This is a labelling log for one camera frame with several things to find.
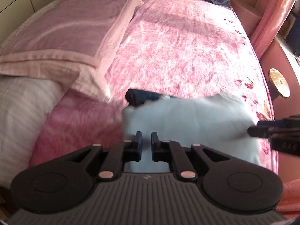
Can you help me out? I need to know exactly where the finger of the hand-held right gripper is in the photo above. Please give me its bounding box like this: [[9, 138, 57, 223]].
[[248, 127, 275, 138], [256, 120, 285, 128]]

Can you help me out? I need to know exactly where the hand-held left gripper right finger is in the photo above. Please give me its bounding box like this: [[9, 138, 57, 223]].
[[151, 132, 230, 181]]

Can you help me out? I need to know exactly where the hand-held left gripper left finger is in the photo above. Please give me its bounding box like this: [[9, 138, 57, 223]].
[[64, 132, 143, 182]]

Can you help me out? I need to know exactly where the light blue sweater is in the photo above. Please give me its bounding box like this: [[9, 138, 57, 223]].
[[122, 92, 260, 173]]

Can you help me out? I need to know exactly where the round wooden stool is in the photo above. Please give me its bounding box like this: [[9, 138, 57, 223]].
[[268, 68, 291, 98]]

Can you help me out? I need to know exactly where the pink floral bed blanket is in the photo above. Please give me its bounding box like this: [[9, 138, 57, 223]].
[[29, 0, 280, 179]]

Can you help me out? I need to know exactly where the pink curtain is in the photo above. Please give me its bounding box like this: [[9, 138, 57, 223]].
[[250, 0, 300, 59]]

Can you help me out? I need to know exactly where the white striped pillow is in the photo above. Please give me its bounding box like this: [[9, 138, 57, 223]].
[[0, 75, 69, 189]]

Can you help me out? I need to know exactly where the pink pillow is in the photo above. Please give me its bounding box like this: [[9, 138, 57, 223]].
[[0, 0, 144, 104]]

